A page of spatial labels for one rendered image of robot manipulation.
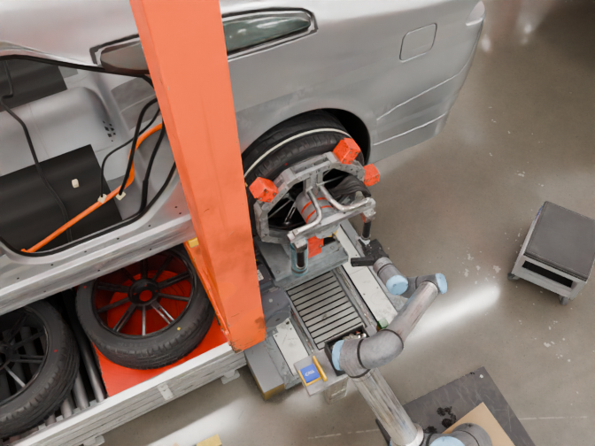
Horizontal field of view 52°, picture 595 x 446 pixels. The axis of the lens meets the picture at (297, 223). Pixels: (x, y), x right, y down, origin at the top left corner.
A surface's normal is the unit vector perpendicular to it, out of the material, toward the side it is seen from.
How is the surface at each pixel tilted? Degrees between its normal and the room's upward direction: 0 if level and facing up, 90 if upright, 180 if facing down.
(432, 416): 0
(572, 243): 0
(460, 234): 0
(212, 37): 90
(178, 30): 90
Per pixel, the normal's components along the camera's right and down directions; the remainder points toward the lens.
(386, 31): 0.44, 0.65
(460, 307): -0.01, -0.55
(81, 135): 0.37, 0.29
